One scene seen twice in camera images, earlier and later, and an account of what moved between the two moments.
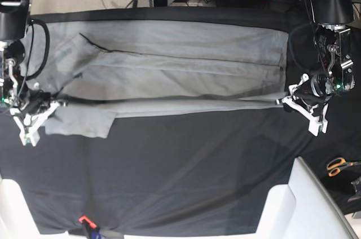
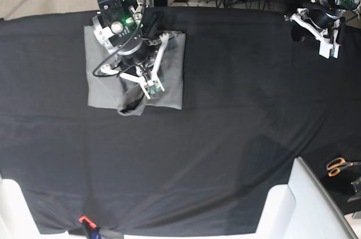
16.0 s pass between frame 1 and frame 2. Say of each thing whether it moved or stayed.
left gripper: moved
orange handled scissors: stayed
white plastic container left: stayed
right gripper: moved
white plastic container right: stayed
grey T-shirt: moved
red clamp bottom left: stayed
